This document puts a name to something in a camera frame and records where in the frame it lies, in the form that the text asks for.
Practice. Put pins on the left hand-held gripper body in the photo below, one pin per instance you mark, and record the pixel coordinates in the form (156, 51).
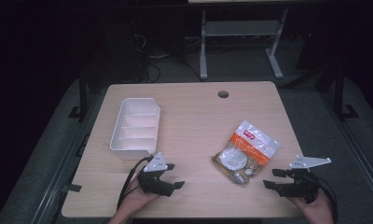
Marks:
(153, 182)

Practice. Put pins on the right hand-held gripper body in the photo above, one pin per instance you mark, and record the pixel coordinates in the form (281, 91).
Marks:
(302, 186)

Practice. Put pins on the clear orange snack bag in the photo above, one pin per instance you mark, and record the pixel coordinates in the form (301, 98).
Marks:
(253, 143)

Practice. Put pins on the white divided plastic bin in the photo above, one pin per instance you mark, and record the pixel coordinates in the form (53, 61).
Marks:
(135, 124)

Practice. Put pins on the person's left hand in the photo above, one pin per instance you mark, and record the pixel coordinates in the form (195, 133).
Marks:
(136, 197)

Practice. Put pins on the person's right hand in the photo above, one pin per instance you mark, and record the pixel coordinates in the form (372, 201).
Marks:
(316, 213)

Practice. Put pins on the grey table grommet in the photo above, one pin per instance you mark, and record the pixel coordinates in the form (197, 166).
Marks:
(223, 94)

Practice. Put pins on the black metal stand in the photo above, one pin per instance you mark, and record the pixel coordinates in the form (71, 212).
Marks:
(339, 93)
(83, 93)

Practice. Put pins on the metal floor rail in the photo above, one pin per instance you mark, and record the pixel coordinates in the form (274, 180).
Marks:
(355, 146)
(68, 161)

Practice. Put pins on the black table edge bracket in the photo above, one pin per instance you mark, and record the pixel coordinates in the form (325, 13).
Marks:
(73, 188)

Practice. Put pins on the white metal desk frame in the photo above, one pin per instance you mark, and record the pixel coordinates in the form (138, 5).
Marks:
(237, 28)

